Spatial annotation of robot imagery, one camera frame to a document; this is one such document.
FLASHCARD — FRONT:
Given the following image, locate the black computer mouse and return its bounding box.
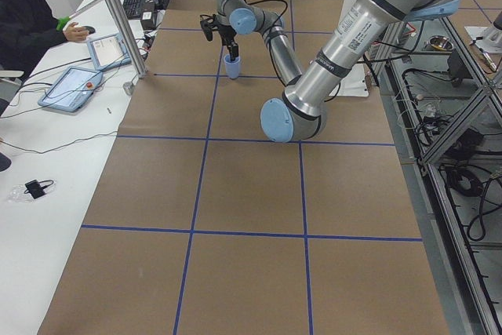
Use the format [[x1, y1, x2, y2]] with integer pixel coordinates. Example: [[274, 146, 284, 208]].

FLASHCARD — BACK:
[[82, 26, 96, 35]]

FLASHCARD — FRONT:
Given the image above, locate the teach pendant near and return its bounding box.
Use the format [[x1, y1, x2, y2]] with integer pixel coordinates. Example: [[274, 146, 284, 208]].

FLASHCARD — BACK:
[[38, 67, 104, 113]]

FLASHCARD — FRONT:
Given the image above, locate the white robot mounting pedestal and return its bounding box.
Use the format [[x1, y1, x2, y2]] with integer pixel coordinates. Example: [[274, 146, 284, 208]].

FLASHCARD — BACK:
[[330, 0, 369, 96]]

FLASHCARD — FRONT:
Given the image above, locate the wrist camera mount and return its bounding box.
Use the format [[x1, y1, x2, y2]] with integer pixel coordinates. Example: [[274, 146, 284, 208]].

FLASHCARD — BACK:
[[199, 14, 219, 42]]

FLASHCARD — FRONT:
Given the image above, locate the light blue plastic cup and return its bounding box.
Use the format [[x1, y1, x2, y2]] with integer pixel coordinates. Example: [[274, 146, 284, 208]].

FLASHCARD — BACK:
[[223, 54, 241, 79]]

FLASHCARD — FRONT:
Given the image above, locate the operator's hand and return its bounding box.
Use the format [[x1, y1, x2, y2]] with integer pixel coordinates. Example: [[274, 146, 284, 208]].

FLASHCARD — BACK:
[[64, 22, 89, 42]]

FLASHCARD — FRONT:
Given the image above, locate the aluminium frame post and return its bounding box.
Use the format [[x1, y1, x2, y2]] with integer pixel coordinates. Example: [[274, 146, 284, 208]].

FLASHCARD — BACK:
[[104, 0, 147, 78]]

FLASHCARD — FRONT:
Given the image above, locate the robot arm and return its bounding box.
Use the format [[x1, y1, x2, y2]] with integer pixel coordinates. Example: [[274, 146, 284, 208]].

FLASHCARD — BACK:
[[215, 0, 460, 143]]

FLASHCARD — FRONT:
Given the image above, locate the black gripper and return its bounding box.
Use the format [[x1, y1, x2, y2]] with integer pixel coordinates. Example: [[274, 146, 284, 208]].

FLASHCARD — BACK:
[[218, 25, 239, 62]]

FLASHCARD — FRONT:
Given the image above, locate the black keyboard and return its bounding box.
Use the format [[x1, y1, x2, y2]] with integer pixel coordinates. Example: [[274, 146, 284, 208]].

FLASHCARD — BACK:
[[122, 0, 145, 20]]

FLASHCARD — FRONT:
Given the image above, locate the teach pendant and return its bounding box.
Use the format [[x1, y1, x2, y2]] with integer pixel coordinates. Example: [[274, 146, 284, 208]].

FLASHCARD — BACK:
[[86, 33, 131, 71], [38, 67, 104, 113]]

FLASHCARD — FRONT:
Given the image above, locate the small black device with cable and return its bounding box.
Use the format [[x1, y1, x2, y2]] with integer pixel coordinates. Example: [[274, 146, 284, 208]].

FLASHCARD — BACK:
[[24, 180, 54, 199]]

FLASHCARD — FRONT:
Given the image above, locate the metal bowl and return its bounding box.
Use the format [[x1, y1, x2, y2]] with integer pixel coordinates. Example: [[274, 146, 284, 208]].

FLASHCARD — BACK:
[[424, 35, 453, 52]]

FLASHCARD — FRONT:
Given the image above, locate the teach pendant far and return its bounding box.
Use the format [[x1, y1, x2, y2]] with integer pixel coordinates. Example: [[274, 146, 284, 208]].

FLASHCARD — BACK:
[[86, 33, 131, 71]]

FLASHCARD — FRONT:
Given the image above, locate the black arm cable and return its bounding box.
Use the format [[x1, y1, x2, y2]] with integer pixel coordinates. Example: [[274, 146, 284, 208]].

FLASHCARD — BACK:
[[246, 0, 301, 87]]

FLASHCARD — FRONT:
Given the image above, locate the seated person in black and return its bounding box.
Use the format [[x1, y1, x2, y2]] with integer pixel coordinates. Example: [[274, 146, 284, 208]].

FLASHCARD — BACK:
[[1, 0, 68, 79]]

